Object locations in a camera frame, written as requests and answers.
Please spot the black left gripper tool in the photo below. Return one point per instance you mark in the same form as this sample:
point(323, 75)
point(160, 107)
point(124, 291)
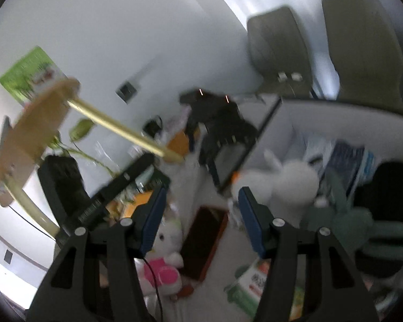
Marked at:
point(72, 207)

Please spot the green potted plant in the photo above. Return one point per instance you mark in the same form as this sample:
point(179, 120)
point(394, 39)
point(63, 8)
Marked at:
point(77, 133)

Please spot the white pink plush rabbit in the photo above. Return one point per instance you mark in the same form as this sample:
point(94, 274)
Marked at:
point(163, 261)

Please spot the green snack packet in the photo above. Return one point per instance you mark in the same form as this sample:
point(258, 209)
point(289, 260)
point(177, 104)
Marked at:
point(245, 292)

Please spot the white phone charger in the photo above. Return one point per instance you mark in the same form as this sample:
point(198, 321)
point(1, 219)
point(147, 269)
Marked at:
point(289, 77)

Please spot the black camera on tripod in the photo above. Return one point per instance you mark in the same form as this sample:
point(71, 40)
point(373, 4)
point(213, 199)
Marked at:
point(224, 124)

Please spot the green picture book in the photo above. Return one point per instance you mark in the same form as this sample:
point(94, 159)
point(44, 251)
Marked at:
point(30, 76)

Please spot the green plush rabbit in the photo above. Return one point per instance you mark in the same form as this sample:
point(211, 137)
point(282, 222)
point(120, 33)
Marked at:
point(376, 247)

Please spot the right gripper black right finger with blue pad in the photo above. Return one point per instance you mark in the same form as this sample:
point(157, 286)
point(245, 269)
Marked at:
point(334, 289)

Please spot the black white storage box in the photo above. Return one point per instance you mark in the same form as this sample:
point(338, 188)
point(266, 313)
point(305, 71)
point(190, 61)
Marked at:
point(378, 129)

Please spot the red case smartphone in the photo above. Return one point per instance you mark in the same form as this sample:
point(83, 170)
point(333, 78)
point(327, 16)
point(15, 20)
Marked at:
point(201, 242)

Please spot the black pouch bag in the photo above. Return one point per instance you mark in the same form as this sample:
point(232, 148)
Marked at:
point(383, 195)

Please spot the grey wall socket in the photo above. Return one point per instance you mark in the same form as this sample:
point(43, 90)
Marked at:
point(126, 91)

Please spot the round wooden side table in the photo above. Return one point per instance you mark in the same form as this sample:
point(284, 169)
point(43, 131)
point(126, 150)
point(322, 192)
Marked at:
point(23, 144)

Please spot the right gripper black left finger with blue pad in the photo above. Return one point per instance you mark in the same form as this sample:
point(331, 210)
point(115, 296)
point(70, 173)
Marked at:
point(94, 277)

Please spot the near grey chair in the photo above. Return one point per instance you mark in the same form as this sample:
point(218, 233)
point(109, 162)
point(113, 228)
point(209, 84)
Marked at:
point(276, 44)

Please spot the far grey chair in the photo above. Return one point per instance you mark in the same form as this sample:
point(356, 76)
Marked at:
point(365, 52)

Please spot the blue white booklet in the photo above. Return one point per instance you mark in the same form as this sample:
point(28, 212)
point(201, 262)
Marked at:
point(353, 165)

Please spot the grey chair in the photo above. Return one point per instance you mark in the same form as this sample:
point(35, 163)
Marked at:
point(276, 44)
point(365, 52)

